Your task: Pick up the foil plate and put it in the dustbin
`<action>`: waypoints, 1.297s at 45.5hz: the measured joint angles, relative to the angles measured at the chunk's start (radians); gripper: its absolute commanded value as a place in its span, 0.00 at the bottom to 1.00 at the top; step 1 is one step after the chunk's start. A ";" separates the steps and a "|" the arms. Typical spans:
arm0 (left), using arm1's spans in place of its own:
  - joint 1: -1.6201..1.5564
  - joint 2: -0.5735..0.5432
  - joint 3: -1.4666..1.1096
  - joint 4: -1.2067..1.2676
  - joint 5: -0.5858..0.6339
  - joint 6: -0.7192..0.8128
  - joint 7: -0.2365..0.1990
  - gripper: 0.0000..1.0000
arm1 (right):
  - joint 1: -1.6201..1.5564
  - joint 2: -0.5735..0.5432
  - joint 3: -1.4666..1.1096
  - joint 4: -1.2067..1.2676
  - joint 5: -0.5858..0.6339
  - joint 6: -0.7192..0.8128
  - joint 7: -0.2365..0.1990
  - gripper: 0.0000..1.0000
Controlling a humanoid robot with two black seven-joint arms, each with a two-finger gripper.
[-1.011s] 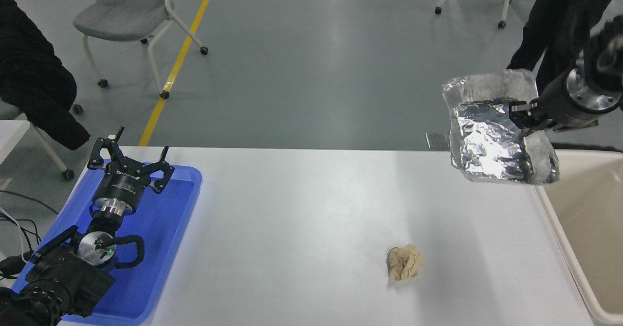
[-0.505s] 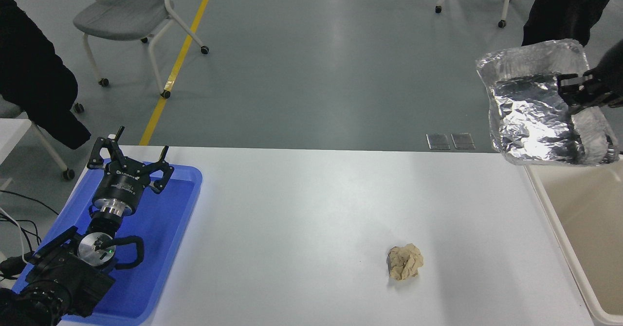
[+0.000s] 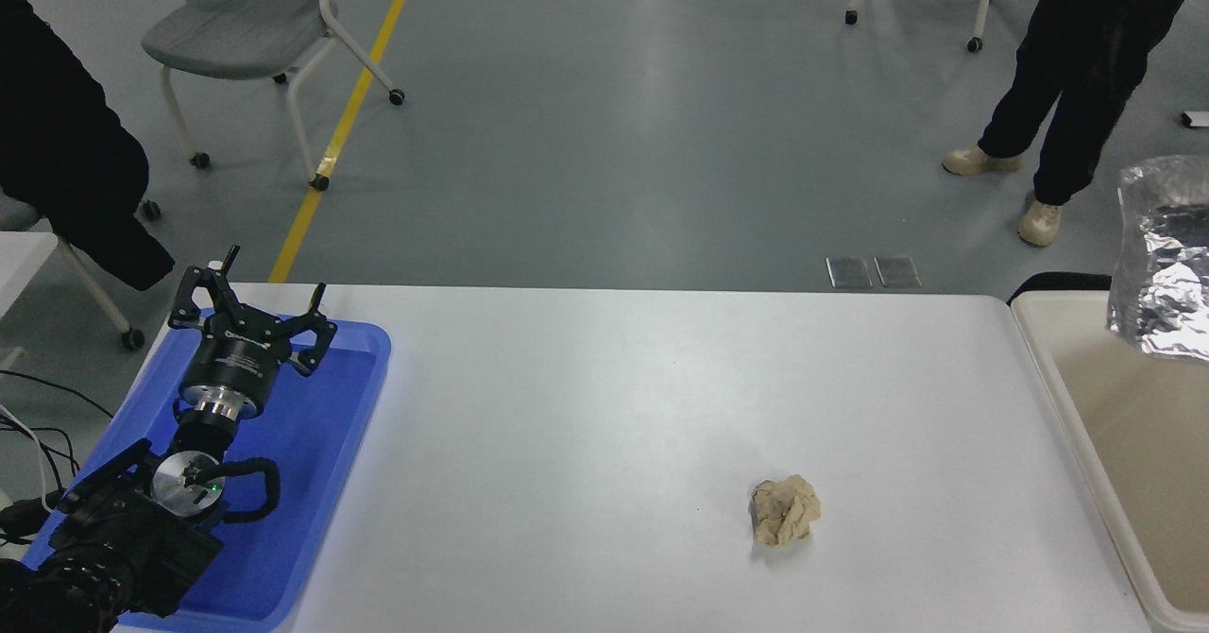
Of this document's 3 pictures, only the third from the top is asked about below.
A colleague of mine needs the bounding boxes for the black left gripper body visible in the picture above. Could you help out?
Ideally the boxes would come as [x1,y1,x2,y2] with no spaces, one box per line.
[179,316,294,400]

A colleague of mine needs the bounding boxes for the silver foil tray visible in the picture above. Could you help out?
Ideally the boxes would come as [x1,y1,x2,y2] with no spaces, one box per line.
[1107,155,1209,362]

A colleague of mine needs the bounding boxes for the metal floor plate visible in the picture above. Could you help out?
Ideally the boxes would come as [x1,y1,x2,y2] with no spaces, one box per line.
[826,256,875,290]
[875,255,922,289]

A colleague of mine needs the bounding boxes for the seated person's wheeled chair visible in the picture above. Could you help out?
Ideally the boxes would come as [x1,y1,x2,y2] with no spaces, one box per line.
[0,189,162,351]

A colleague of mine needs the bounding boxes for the blue plastic tray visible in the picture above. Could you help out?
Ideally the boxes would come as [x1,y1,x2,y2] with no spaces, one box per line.
[21,310,393,632]

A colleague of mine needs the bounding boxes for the white side table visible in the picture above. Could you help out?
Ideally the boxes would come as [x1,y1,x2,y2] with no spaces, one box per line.
[0,231,60,322]

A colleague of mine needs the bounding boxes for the seated person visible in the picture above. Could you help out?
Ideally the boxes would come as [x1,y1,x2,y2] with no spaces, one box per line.
[0,0,177,293]

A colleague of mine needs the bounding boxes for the grey seat wheeled chair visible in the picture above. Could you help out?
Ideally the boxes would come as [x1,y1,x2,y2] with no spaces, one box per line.
[142,0,406,193]

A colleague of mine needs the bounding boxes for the crumpled tan paper ball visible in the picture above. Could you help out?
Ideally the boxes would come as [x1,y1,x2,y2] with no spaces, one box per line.
[751,475,822,547]

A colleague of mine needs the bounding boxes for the standing person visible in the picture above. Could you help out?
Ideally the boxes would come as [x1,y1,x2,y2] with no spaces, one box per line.
[942,0,1209,248]

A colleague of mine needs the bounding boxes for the large pale plastic bin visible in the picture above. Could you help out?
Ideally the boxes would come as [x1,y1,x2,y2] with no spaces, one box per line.
[1011,290,1209,632]

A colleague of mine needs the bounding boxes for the black cable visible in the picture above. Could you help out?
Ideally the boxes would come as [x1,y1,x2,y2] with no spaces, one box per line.
[0,369,115,483]

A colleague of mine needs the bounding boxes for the white cable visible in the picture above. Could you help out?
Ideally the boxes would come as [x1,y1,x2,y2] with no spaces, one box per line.
[0,403,60,513]

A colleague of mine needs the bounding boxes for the white frame wheeled chair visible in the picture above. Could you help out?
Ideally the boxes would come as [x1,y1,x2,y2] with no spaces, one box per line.
[843,0,1000,55]

